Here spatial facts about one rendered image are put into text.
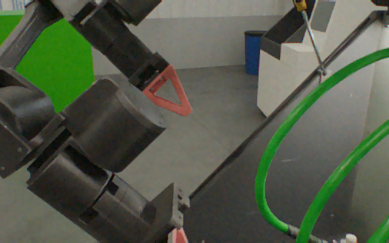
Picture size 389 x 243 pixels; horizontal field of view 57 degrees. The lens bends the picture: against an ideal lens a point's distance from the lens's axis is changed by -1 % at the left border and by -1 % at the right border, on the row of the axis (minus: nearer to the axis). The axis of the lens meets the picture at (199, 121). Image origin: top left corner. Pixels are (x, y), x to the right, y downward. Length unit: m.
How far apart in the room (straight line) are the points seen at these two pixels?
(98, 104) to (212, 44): 7.17
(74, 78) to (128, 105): 3.46
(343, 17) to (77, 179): 3.30
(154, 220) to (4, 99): 0.16
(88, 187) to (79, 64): 3.43
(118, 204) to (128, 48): 0.28
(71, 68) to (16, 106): 3.41
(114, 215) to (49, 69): 3.40
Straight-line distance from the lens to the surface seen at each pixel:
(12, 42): 0.95
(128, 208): 0.33
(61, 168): 0.32
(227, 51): 7.61
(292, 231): 0.58
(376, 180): 1.02
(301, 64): 3.42
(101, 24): 0.56
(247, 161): 0.87
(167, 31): 7.13
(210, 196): 0.88
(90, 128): 0.30
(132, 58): 0.55
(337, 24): 3.49
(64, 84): 3.74
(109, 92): 0.30
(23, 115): 0.32
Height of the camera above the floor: 1.49
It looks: 20 degrees down
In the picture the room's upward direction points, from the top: straight up
